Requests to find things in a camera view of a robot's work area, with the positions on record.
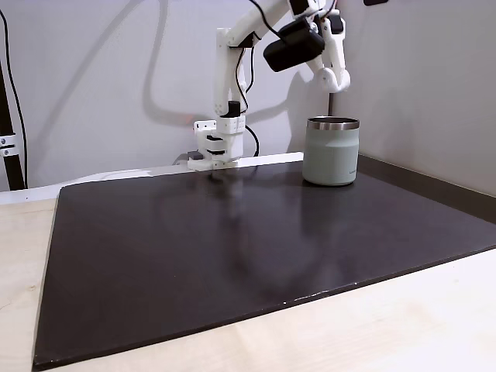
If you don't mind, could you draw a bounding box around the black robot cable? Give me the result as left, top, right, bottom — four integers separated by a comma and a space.
231, 0, 288, 157

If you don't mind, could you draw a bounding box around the white stand clamp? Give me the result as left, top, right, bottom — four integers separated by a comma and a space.
0, 134, 17, 157

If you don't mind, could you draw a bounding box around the black cable beside stand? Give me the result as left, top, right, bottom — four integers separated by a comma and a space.
0, 7, 29, 188

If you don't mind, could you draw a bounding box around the black stand pole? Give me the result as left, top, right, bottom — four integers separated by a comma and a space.
0, 57, 26, 191

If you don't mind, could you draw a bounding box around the black table mat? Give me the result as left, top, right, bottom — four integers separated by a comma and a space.
32, 153, 496, 369

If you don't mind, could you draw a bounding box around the white table edge rail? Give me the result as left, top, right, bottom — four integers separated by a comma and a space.
0, 151, 305, 205

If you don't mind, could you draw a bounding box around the grey-green metal-rimmed cup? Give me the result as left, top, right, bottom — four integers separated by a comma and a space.
301, 115, 360, 188

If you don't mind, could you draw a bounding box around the black camera box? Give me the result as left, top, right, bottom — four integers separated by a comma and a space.
263, 19, 326, 73

